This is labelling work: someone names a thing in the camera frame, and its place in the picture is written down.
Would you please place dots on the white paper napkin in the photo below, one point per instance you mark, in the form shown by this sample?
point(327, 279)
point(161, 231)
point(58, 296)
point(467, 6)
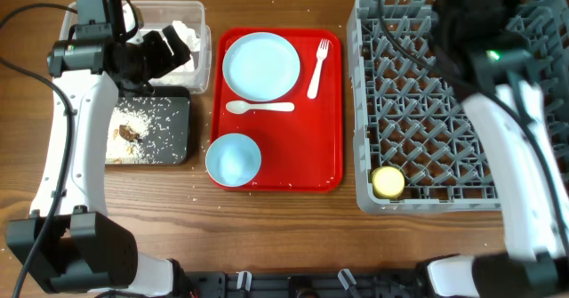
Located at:
point(179, 76)

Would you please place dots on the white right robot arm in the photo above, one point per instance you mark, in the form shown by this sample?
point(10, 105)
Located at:
point(496, 80)

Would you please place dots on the black waste tray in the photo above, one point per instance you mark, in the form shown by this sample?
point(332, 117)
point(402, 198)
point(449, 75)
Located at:
point(169, 138)

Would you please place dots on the grey dishwasher rack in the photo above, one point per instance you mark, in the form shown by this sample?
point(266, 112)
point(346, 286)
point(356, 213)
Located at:
point(408, 118)

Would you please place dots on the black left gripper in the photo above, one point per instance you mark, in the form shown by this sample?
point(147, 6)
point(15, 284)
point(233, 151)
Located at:
point(164, 60)

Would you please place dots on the large light blue plate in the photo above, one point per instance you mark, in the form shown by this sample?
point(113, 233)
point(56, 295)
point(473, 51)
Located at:
point(261, 67)

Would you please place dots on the white plastic fork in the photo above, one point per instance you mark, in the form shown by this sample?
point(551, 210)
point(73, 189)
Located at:
point(322, 52)

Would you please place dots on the rice and food leftovers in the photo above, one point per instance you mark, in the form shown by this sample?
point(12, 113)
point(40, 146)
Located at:
point(133, 133)

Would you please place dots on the yellow plastic cup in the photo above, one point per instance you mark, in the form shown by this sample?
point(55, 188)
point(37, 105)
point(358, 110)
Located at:
point(388, 182)

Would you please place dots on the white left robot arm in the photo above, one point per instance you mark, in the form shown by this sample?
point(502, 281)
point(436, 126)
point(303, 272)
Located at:
point(68, 244)

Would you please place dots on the red plastic tray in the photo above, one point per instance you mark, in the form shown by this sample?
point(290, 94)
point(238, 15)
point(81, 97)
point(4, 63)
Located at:
point(302, 150)

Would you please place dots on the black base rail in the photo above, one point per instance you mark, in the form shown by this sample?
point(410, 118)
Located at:
point(340, 284)

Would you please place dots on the light blue bowl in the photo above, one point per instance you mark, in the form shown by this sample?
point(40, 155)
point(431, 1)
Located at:
point(233, 160)

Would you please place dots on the clear plastic waste bin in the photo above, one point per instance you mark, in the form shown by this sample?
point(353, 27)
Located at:
point(178, 13)

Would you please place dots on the cream plastic spoon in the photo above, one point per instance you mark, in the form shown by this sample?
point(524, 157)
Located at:
point(241, 107)

